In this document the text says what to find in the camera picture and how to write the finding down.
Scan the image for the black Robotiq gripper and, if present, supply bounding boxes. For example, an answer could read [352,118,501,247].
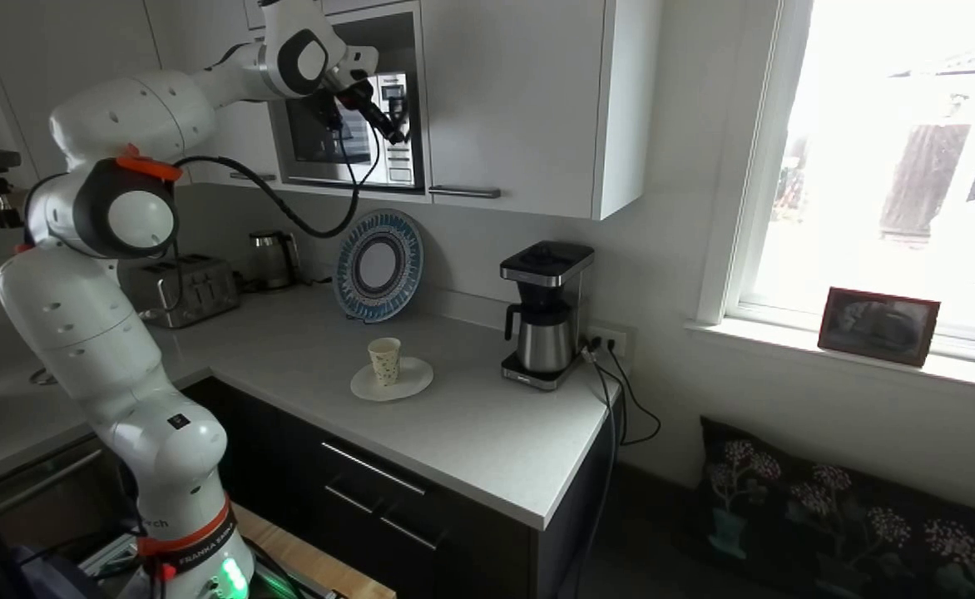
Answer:
[334,69,412,147]

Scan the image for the stainless steel microwave door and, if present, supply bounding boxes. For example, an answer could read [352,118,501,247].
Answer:
[277,92,381,187]

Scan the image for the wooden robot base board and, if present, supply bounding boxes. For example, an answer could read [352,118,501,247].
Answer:
[230,503,399,599]

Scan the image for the white cabinet door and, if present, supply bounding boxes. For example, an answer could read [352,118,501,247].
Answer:
[417,0,622,223]

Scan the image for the stainless steel microwave oven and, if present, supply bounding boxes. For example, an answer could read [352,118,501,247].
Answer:
[147,0,664,223]

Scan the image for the blue patterned decorative plate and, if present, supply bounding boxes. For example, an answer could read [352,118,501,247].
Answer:
[329,210,428,330]

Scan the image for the glass electric kettle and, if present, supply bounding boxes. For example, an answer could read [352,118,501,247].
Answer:
[244,227,301,297]

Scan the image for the white dotted paper cup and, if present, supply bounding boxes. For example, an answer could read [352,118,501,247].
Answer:
[366,336,406,390]

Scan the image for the black steel coffee maker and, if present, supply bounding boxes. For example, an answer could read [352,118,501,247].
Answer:
[497,240,600,394]

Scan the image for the white saucer plate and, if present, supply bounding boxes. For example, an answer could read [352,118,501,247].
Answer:
[345,352,439,404]

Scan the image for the silver toaster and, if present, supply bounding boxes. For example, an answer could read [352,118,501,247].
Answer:
[117,254,244,333]

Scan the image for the black base cabinet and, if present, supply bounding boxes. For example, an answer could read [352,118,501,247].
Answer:
[179,373,628,599]

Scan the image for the white framed window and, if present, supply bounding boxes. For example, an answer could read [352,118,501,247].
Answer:
[689,0,975,394]

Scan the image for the dark framed picture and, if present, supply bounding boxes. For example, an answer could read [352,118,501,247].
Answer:
[814,282,940,370]

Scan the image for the dark floral cushion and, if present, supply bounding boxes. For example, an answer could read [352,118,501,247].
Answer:
[692,412,975,599]

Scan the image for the silver bar cabinet handle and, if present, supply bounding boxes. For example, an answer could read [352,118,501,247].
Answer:
[428,184,507,201]

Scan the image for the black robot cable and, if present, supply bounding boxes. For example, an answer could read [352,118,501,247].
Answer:
[169,102,381,241]

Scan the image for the white wall power outlet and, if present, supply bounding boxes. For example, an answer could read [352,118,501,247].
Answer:
[581,323,633,366]

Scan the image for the black power cable with plug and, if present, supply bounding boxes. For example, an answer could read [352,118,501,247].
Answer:
[580,336,664,449]

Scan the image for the long silver drawer handle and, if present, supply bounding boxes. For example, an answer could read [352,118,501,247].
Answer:
[317,438,428,498]

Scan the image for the short silver drawer handle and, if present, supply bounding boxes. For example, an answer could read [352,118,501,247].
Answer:
[318,483,379,520]
[377,511,443,555]

